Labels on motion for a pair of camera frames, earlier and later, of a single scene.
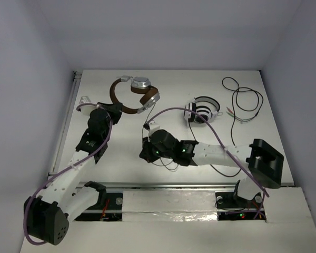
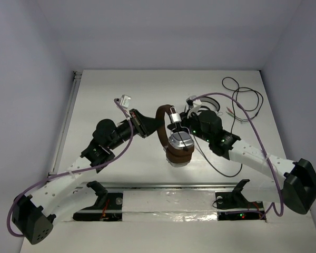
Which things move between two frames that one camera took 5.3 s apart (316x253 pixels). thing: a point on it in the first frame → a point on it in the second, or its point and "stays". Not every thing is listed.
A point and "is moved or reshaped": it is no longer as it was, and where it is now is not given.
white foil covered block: x=169 y=206 stays
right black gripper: x=146 y=152 → x=185 y=120
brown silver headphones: x=142 y=85 is moved or reshaped
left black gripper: x=114 y=108 → x=138 y=123
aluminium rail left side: x=77 y=78 stays
